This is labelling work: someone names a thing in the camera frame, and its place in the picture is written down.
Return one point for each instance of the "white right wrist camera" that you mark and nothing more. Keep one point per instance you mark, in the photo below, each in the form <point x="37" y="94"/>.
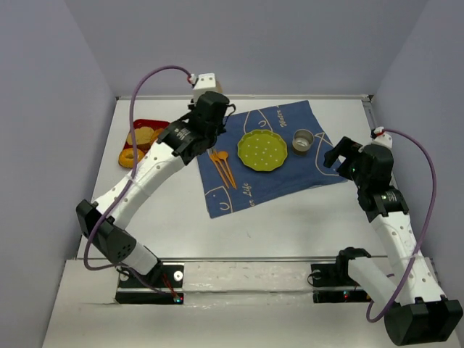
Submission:
<point x="381" y="137"/>

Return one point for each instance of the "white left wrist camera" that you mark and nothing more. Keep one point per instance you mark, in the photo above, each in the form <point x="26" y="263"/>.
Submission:
<point x="204" y="83"/>

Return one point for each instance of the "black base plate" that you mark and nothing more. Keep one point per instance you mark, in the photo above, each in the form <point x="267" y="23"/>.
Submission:
<point x="169" y="287"/>
<point x="328" y="287"/>

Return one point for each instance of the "yellow ring donut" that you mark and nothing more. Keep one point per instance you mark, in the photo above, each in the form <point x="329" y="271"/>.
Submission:
<point x="128" y="157"/>

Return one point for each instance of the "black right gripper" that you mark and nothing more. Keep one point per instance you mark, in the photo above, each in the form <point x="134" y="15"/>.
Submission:
<point x="346" y="154"/>

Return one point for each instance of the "blue fish-print placemat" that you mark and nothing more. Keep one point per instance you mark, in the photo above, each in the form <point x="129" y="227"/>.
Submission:
<point x="253" y="188"/>

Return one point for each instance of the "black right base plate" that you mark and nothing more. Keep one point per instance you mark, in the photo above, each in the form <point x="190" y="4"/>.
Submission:
<point x="328" y="287"/>

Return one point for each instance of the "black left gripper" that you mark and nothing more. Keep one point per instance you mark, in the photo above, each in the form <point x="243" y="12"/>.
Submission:
<point x="201" y="146"/>

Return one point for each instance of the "orange plastic fork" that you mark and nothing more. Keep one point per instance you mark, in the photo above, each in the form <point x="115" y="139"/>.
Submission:
<point x="220" y="172"/>

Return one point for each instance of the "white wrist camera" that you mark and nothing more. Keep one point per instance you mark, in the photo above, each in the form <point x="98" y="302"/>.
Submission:
<point x="204" y="83"/>
<point x="381" y="137"/>

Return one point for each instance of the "green polka-dot plate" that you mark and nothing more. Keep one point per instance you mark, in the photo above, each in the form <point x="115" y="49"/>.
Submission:
<point x="262" y="150"/>

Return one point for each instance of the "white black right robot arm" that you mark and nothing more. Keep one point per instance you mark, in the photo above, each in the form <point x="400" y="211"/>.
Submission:
<point x="414" y="308"/>

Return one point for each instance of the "orange plastic spoon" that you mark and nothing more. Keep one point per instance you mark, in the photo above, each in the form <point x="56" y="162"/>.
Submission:
<point x="223" y="155"/>

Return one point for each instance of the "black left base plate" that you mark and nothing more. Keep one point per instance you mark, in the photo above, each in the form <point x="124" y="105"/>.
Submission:
<point x="169" y="287"/>

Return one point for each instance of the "sliced round bread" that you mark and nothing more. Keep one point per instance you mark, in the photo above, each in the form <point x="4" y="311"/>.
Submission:
<point x="143" y="137"/>

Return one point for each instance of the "steel cup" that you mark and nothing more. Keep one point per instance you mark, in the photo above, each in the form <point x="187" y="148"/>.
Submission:
<point x="302" y="142"/>

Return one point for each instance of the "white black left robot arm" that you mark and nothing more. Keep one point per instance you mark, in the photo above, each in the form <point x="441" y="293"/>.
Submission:
<point x="104" y="221"/>

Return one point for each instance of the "small brown muffin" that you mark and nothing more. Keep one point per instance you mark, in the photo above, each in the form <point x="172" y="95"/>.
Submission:
<point x="156" y="134"/>

